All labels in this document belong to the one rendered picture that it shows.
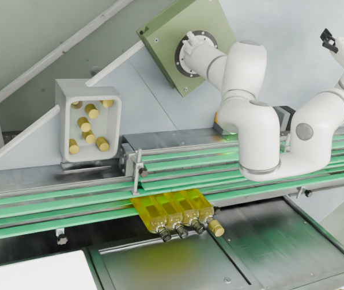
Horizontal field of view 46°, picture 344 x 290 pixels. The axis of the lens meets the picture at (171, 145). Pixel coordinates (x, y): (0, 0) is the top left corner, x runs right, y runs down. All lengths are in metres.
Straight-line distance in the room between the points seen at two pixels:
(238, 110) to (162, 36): 0.52
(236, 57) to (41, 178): 0.73
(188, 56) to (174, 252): 0.64
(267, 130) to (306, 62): 0.99
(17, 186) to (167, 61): 0.60
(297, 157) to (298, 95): 0.95
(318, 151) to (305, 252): 0.79
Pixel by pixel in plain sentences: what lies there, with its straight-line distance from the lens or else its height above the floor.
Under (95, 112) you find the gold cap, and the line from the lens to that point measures 1.30.
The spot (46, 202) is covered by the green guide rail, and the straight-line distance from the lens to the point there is 1.27.
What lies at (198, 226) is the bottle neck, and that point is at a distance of 1.28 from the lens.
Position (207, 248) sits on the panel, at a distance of 1.43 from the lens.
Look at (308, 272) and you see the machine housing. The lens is 1.54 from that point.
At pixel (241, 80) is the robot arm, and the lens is 0.96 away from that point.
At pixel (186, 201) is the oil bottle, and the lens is 1.35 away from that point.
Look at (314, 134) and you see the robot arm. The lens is 0.86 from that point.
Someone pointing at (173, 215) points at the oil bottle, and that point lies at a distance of 1.29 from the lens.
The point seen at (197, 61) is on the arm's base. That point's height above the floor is 0.93.
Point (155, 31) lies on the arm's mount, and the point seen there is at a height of 0.84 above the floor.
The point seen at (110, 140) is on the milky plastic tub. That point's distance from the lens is 1.37.
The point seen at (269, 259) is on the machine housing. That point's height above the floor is 1.18.
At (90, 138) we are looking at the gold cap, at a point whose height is 0.81.
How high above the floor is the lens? 1.95
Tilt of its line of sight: 51 degrees down
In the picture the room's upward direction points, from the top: 138 degrees clockwise
